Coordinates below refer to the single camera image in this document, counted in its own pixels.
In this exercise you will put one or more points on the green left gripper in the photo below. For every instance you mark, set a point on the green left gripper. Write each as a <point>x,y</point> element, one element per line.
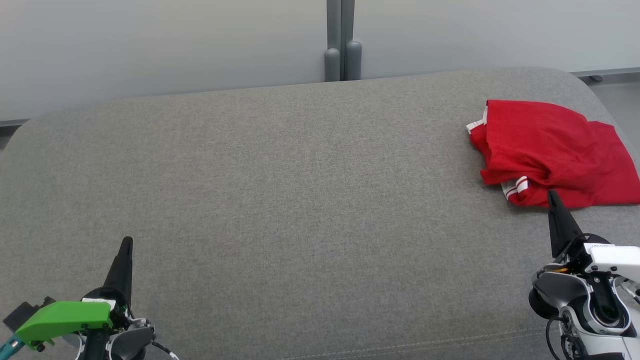
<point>65,317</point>

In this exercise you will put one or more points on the long grey baseboard rail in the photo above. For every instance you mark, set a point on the long grey baseboard rail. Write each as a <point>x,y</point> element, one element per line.
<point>607,71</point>

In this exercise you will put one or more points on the grey fabric sofa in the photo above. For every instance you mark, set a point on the grey fabric sofa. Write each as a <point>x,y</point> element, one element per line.
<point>300,200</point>

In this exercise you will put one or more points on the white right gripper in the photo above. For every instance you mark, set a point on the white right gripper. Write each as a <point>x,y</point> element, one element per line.
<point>610,257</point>

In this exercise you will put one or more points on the red basketball jersey white sleeves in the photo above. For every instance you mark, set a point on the red basketball jersey white sleeves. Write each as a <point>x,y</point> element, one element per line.
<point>610,170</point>

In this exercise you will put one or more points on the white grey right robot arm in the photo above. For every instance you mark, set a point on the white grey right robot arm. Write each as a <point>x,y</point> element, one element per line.
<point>585,310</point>

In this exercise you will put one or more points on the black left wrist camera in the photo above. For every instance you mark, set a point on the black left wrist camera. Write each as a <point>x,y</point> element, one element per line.
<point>22,312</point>

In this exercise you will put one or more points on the teal left camera connector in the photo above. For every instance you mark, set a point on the teal left camera connector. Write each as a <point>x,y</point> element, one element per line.
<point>10,346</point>

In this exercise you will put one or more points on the short grey baseboard rail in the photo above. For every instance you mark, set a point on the short grey baseboard rail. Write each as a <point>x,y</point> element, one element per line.
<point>14,122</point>

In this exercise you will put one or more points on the grey rounded post cylinder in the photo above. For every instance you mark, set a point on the grey rounded post cylinder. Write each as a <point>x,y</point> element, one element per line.
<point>353,60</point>
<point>332,65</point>

